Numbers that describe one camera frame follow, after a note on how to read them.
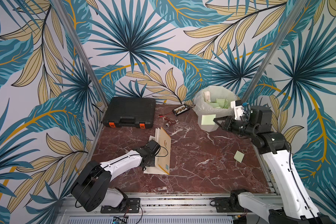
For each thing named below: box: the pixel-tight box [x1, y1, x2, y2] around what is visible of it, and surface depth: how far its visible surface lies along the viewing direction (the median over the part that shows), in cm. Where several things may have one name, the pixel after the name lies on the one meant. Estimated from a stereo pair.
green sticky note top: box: [233, 150, 245, 164], surface depth 94 cm
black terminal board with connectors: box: [171, 103, 190, 117], surface depth 116 cm
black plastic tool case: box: [102, 97, 156, 129], surface depth 107 cm
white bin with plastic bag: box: [192, 85, 238, 133], surface depth 92 cm
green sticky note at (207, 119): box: [201, 113, 217, 126], surface depth 73 cm
